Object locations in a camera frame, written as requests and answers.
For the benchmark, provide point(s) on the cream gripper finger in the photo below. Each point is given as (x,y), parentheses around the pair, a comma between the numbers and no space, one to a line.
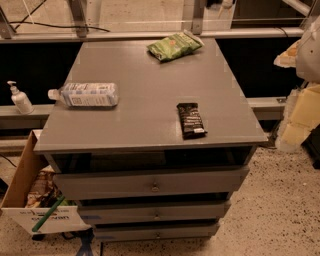
(287,59)

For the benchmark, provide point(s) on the black rxbar chocolate bar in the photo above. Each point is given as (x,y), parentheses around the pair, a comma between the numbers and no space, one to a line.
(190,120)

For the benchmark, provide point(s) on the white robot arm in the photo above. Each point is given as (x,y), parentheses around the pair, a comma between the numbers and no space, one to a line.
(304,54)

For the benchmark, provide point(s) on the green jalapeno chip bag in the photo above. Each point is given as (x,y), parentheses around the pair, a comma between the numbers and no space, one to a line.
(175,46)

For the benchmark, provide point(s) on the grey drawer cabinet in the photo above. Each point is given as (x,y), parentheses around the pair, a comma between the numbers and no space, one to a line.
(143,131)

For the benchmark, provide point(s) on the clear plastic water bottle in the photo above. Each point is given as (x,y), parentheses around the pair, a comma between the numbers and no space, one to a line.
(86,94)

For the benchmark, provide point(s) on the middle grey drawer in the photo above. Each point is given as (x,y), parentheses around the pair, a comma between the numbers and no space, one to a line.
(149,212)

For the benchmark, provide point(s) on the grey drawer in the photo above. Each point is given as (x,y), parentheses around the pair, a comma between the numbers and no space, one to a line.
(149,212)
(157,231)
(88,186)

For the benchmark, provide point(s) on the top grey drawer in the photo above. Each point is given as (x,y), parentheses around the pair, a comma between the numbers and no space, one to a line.
(88,186)

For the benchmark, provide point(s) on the bottom grey drawer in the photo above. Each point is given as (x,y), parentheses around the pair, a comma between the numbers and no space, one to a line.
(157,231)

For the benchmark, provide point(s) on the white pump sanitizer bottle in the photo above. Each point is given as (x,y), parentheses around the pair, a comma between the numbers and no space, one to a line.
(20,99)

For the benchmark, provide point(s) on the white cardboard box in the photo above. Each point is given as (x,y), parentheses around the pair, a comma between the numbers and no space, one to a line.
(63,219)

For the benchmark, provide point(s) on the snack bags in box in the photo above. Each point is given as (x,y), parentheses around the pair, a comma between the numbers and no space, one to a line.
(43,192)

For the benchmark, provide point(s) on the green stick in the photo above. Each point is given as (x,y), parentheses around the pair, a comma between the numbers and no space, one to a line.
(40,223)

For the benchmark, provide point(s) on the metal frame rail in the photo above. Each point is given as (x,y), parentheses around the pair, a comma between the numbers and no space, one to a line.
(274,32)

